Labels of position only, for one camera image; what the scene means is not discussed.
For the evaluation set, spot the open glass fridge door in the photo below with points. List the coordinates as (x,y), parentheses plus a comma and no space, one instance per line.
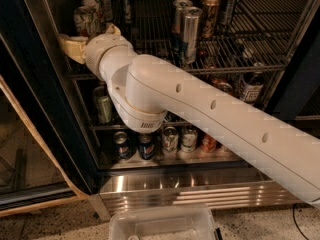
(32,177)

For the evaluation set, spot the left 7up can bottom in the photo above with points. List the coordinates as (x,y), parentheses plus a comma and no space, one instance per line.
(169,140)

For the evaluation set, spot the right Pepsi can bottom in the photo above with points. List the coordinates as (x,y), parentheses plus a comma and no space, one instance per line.
(146,146)

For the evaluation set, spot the front gold tall can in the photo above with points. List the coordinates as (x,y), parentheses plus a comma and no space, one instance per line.
(210,10)

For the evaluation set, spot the silver red bull can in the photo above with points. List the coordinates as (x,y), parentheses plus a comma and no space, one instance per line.
(190,22)
(177,8)

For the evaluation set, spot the green can middle shelf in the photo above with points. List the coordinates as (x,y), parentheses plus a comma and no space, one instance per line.
(103,104)

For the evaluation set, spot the right 7up can bottom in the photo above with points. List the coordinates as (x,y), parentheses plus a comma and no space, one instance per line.
(189,139)

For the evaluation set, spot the brown glass drink bottle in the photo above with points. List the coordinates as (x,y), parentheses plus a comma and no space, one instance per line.
(250,86)

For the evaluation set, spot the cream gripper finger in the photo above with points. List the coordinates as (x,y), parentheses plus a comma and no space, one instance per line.
(74,47)
(112,29)

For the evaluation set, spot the clear plastic bin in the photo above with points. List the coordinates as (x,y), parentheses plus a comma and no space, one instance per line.
(165,223)

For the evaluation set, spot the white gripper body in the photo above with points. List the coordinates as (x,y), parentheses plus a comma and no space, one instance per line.
(97,49)

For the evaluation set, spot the left orange can bottom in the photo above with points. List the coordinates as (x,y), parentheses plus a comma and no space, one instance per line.
(208,144)

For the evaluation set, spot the black tall energy can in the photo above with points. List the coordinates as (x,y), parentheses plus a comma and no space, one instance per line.
(226,11)

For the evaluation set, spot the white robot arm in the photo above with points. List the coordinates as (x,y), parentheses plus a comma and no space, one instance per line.
(144,88)

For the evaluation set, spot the front silver Red Bull can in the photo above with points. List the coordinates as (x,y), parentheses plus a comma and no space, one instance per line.
(190,22)

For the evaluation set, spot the stainless steel fridge base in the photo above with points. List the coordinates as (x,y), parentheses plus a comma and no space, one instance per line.
(217,188)

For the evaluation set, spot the pepsi can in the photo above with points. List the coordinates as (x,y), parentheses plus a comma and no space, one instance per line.
(146,146)
(121,145)

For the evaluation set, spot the left Pepsi can bottom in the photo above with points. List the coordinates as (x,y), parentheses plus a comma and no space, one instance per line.
(121,145)

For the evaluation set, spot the orange soda can middle shelf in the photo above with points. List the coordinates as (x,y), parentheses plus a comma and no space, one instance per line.
(225,87)

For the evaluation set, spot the dark slim can top shelf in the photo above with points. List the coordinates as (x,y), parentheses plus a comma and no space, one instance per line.
(127,11)

